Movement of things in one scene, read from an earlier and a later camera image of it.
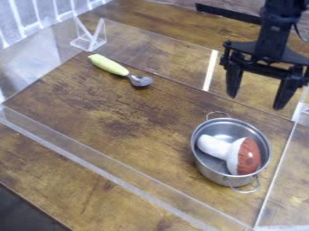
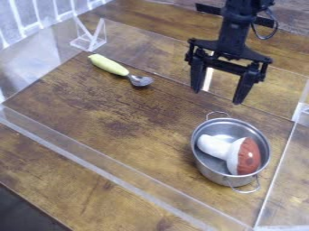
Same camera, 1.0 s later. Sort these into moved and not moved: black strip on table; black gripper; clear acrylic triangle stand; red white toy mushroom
Moved: black gripper
Not moved: red white toy mushroom; clear acrylic triangle stand; black strip on table
